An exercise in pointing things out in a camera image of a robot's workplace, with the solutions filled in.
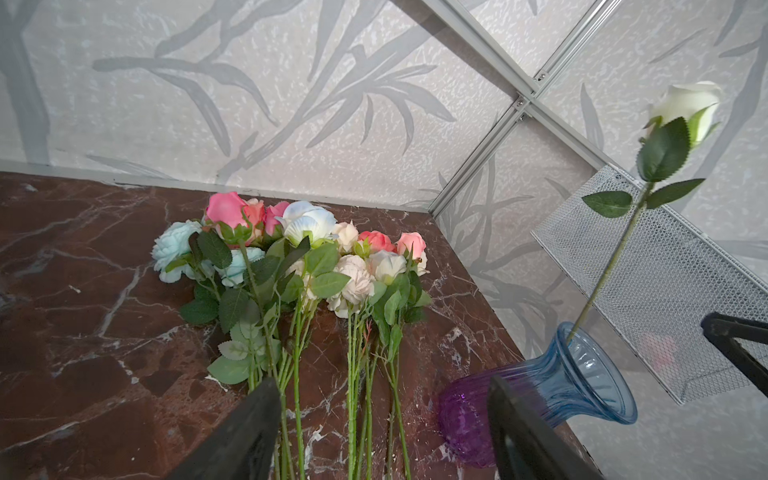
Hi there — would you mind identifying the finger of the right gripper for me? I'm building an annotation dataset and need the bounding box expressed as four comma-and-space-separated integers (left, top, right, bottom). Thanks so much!
700, 312, 768, 396

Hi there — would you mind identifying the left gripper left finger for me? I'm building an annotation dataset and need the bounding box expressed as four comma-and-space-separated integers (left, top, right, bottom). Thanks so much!
167, 378, 281, 480

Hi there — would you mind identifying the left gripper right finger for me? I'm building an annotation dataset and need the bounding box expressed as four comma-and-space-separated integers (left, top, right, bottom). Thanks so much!
487, 376, 602, 480

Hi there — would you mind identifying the blue purple glass vase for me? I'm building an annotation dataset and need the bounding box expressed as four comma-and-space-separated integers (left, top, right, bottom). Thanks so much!
438, 322, 638, 468

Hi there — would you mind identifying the white rose stem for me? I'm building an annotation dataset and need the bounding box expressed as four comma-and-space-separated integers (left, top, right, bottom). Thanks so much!
567, 81, 723, 341

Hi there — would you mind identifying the peach carnation stem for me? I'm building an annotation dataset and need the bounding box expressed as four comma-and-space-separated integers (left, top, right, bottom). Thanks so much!
328, 255, 375, 479

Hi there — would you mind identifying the cream peach flower stem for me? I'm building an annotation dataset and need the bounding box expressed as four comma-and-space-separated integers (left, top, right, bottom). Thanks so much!
286, 216, 358, 479

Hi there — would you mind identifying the pink white rose bunch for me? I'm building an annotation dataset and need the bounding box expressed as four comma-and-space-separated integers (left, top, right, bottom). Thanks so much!
358, 231, 431, 479

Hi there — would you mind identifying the white wire mesh basket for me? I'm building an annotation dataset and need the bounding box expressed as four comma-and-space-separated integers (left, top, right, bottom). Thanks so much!
532, 166, 767, 404

